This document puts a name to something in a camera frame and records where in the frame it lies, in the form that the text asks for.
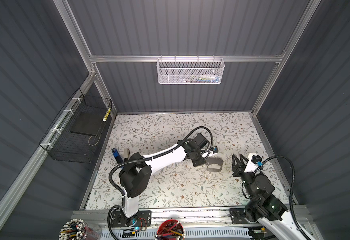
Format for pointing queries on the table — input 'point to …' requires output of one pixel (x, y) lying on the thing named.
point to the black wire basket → (73, 133)
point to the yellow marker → (105, 118)
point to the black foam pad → (89, 123)
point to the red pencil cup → (170, 229)
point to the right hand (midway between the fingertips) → (239, 157)
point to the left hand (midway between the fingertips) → (202, 157)
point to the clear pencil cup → (77, 229)
